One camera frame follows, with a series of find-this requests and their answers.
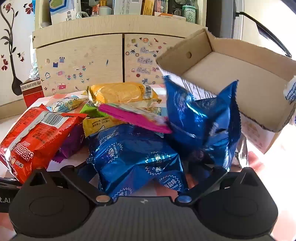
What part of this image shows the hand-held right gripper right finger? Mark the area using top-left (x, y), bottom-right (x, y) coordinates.
top-left (175, 167), bottom-right (260, 207)

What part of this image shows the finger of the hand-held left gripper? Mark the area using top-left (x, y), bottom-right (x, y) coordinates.
top-left (0, 177), bottom-right (22, 189)

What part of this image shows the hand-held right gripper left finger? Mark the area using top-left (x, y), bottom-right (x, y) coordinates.
top-left (30, 166), bottom-right (111, 205)

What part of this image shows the purple snack packet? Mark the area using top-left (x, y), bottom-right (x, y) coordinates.
top-left (53, 123), bottom-right (89, 164)

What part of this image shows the red snack packet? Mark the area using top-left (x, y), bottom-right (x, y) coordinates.
top-left (0, 104), bottom-right (87, 184)

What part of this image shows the silver foil snack packet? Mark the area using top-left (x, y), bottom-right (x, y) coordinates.
top-left (236, 137), bottom-right (249, 167)

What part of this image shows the small yellow snack packet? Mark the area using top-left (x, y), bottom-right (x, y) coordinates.
top-left (82, 116), bottom-right (121, 137)

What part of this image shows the blue foil snack packet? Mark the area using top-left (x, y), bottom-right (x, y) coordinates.
top-left (87, 124), bottom-right (189, 200)
top-left (163, 75), bottom-right (242, 171)

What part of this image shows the green snack packet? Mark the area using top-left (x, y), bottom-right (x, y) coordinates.
top-left (80, 102), bottom-right (109, 118)

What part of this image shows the light blue snack packet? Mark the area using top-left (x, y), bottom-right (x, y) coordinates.
top-left (46, 95), bottom-right (87, 113)

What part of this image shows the pink snack packet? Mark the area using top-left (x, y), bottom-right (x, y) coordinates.
top-left (98, 103), bottom-right (173, 134)

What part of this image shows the teal snack packet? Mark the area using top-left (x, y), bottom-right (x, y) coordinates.
top-left (148, 107), bottom-right (169, 118)

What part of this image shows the orange bread packet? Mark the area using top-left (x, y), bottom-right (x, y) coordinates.
top-left (87, 82), bottom-right (162, 108)

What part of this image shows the printed cardboard box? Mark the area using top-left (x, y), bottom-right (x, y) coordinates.
top-left (155, 27), bottom-right (296, 154)

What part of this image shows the red patterned box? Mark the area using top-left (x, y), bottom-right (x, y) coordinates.
top-left (20, 77), bottom-right (45, 109)

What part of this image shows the clear plastic bag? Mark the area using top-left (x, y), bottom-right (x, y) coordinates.
top-left (28, 35), bottom-right (41, 80)

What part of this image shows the wooden cabinet with stickers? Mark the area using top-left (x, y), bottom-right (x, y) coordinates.
top-left (31, 0), bottom-right (210, 98)

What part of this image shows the silver refrigerator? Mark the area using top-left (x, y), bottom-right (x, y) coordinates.
top-left (205, 0), bottom-right (296, 58)

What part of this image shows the white blue medicine box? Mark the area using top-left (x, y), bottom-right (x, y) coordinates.
top-left (50, 0), bottom-right (81, 25)

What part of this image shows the orange white flat box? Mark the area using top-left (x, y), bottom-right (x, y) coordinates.
top-left (154, 12), bottom-right (186, 20)

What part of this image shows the white bottle gold cap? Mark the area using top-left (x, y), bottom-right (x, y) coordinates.
top-left (98, 0), bottom-right (114, 16)

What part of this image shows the green glass bottle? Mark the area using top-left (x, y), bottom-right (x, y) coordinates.
top-left (182, 0), bottom-right (199, 18)

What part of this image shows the white carton with barcode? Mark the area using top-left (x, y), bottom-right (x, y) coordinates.
top-left (113, 0), bottom-right (142, 15)

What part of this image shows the pack of coloured pens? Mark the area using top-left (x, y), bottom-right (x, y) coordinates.
top-left (154, 0), bottom-right (169, 13)

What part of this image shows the flower wall sticker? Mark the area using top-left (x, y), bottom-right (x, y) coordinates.
top-left (0, 0), bottom-right (34, 96)

